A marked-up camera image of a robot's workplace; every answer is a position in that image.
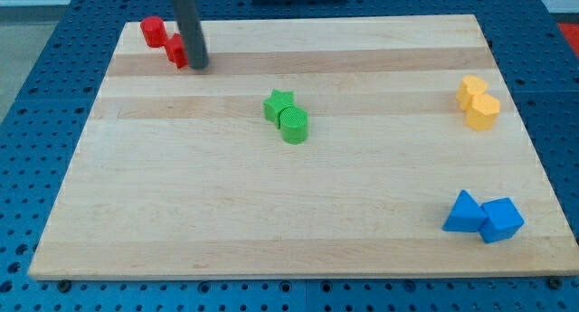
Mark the red star block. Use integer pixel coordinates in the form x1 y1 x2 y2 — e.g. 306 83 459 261
164 33 188 69

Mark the green star block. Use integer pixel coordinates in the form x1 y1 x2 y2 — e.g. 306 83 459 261
263 89 295 128

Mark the green cylinder block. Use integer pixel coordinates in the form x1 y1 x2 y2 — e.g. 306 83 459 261
280 107 308 145

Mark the light wooden board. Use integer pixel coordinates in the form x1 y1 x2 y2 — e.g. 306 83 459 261
29 14 578 280

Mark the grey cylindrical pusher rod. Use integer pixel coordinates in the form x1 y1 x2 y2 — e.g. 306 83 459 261
170 0 209 71

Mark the red cylinder block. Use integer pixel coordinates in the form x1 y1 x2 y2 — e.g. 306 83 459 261
140 16 168 48

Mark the blue triangle block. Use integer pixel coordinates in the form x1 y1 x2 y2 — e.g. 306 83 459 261
442 190 488 232

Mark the yellow heart block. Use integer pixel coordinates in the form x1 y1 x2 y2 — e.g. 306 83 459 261
456 74 488 111

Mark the yellow hexagon block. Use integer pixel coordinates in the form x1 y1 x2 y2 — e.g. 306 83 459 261
465 93 500 131

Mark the blue cube block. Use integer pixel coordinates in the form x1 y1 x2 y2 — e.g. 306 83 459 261
479 197 525 243

